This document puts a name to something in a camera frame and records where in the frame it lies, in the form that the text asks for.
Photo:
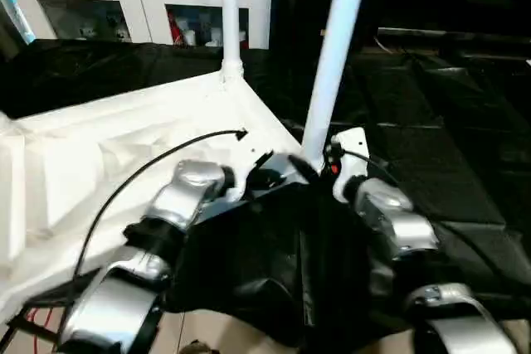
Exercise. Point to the white plastic table leg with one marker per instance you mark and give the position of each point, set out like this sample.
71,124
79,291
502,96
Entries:
5,122
336,39
231,18

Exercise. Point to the white plastic table top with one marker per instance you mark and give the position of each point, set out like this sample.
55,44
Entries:
124,130

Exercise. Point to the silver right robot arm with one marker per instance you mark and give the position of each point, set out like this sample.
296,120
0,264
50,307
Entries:
406,221

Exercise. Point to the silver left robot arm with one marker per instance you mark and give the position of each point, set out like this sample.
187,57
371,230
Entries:
191,196

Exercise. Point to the black plastic mat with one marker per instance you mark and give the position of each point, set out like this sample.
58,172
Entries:
456,142

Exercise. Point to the white jar blue print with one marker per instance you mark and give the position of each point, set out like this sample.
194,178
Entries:
212,37

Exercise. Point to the white cup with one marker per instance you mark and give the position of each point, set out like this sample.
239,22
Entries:
190,37

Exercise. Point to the red packet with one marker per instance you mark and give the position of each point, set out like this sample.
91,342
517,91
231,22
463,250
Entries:
174,30

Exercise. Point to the long black bar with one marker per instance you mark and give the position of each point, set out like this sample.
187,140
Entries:
456,35

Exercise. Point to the dark grey robot foot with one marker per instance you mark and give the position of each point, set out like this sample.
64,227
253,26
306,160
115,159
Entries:
199,347

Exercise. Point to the black metal floor stand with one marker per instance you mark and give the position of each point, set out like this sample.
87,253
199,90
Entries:
29,323

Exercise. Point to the grey metal rack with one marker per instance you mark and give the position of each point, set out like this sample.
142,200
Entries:
16,14

